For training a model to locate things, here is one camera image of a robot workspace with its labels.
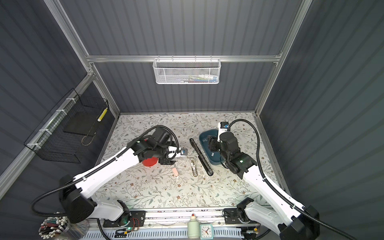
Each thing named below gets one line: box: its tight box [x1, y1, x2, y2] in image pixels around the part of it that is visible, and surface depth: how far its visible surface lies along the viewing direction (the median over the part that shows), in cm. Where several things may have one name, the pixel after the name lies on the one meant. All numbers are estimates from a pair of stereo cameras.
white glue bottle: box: [187, 213, 200, 240], surface depth 66 cm
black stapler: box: [189, 138, 214, 176], surface depth 94 cm
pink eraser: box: [172, 167, 180, 178], surface depth 88 cm
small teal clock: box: [200, 223, 214, 240], surface depth 70 cm
